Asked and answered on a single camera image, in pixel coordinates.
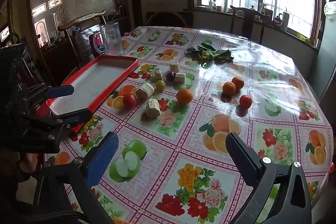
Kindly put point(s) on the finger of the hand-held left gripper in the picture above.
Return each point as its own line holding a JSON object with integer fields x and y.
{"x": 76, "y": 116}
{"x": 59, "y": 91}

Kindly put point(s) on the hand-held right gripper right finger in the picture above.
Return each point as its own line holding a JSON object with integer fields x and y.
{"x": 241, "y": 158}

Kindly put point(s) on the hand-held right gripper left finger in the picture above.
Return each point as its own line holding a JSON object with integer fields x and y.
{"x": 102, "y": 158}

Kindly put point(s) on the red rimmed tray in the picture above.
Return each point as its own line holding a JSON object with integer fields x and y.
{"x": 92, "y": 82}

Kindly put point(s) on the red tomato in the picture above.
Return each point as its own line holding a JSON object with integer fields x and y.
{"x": 245, "y": 101}
{"x": 129, "y": 101}

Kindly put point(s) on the sugarcane piece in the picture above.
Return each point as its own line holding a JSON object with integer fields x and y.
{"x": 145, "y": 90}
{"x": 180, "y": 78}
{"x": 158, "y": 75}
{"x": 152, "y": 107}
{"x": 174, "y": 65}

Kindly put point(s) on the orange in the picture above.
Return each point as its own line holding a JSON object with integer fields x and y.
{"x": 184, "y": 96}
{"x": 239, "y": 81}
{"x": 229, "y": 88}

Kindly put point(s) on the person's left hand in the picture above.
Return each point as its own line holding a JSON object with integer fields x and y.
{"x": 26, "y": 162}

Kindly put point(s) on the dark wooden sideboard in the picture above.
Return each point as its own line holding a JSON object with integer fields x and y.
{"x": 60, "y": 56}

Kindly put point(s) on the pink thermos bottle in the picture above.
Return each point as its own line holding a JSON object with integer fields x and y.
{"x": 97, "y": 43}

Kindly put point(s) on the floral printed tablecloth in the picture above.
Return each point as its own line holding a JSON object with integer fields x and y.
{"x": 183, "y": 134}

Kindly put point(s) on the clear plastic pitcher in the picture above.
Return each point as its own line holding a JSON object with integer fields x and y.
{"x": 111, "y": 37}

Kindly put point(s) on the yellow-green round fruit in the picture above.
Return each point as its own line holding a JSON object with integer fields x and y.
{"x": 160, "y": 84}

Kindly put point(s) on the dark purple round fruit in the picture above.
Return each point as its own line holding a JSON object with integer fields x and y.
{"x": 170, "y": 76}

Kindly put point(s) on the leafy green vegetable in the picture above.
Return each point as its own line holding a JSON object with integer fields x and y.
{"x": 210, "y": 54}

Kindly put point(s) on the grey tall cabinet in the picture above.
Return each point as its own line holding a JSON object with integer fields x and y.
{"x": 326, "y": 61}

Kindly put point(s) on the round-backed dark chair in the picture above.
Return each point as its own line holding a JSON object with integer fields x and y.
{"x": 168, "y": 16}

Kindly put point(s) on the white jug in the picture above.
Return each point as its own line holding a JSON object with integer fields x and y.
{"x": 284, "y": 21}

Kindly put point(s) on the dark wooden chair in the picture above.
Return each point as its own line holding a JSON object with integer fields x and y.
{"x": 246, "y": 12}

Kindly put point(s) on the wooden chair with curved rail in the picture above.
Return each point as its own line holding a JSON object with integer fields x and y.
{"x": 78, "y": 20}

